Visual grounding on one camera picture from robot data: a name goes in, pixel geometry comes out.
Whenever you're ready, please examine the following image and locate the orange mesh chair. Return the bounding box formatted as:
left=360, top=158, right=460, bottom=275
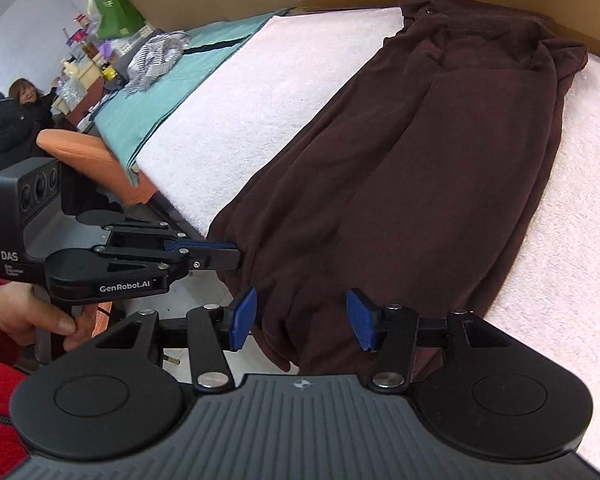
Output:
left=36, top=129, right=159, bottom=206

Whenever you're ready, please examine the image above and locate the white terry towel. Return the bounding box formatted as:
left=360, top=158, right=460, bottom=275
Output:
left=136, top=6, right=600, bottom=467

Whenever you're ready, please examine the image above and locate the person's left hand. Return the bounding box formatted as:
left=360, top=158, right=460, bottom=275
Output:
left=0, top=282, right=99, bottom=354

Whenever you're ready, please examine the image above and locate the green shopping bag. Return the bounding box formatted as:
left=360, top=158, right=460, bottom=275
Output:
left=82, top=0, right=147, bottom=41

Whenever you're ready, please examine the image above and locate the brown wooden desk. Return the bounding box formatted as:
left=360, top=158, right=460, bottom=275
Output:
left=55, top=77, right=108, bottom=133

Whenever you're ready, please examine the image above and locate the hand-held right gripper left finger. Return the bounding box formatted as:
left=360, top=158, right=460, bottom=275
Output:
left=95, top=287, right=259, bottom=392

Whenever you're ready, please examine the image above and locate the dark brown polo shirt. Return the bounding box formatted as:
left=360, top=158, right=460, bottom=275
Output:
left=207, top=0, right=588, bottom=376

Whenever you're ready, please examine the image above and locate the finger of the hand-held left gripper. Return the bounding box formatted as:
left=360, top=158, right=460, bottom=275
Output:
left=94, top=245, right=244, bottom=277
left=104, top=225, right=239, bottom=255

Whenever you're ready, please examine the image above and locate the person's red fleece jacket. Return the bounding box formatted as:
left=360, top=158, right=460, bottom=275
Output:
left=0, top=357, right=33, bottom=478

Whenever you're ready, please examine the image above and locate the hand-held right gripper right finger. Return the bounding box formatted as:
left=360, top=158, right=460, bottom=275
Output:
left=346, top=288, right=513, bottom=392

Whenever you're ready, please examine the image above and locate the striped grey white cloth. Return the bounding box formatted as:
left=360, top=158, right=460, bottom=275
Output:
left=124, top=31, right=192, bottom=99

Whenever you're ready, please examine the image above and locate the teal quilted blanket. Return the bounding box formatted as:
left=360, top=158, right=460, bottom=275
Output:
left=94, top=8, right=292, bottom=183

